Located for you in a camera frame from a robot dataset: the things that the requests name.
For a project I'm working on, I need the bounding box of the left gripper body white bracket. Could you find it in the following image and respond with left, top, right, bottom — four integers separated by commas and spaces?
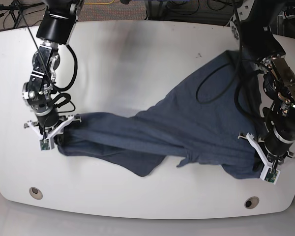
238, 125, 295, 171

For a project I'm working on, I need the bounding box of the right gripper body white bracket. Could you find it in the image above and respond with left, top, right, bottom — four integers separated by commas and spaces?
24, 112, 82, 150

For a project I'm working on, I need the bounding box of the dark blue T-shirt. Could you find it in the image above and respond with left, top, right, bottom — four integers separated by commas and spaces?
58, 51, 266, 179

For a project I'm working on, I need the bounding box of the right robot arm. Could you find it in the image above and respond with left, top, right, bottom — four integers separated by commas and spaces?
22, 0, 84, 150

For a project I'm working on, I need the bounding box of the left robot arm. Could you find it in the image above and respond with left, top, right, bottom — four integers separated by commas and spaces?
230, 0, 295, 184

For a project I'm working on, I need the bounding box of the black tripod stand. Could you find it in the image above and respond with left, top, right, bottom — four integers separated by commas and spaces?
0, 0, 45, 30

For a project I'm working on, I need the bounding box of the white power strip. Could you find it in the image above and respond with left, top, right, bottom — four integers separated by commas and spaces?
282, 5, 295, 20

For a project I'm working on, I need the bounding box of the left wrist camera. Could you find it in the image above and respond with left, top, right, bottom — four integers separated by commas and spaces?
260, 167, 281, 184

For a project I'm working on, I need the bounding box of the right table cable grommet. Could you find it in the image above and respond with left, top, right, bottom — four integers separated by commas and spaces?
244, 196, 260, 209

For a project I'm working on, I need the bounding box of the table cable grommet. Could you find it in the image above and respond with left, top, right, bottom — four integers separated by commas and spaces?
244, 196, 260, 209
29, 187, 43, 200

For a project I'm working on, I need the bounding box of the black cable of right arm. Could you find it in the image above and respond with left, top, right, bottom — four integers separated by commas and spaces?
54, 44, 79, 111

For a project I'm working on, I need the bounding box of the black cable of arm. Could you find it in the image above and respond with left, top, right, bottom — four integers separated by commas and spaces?
54, 44, 79, 111
196, 0, 264, 123

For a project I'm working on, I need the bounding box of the left table cable grommet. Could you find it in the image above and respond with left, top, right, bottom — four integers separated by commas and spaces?
29, 187, 43, 200

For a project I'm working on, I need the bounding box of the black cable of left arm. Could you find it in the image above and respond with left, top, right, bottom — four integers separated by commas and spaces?
196, 0, 264, 123

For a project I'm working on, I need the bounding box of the yellow cable on floor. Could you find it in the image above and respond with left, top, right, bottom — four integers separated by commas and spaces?
85, 0, 114, 7

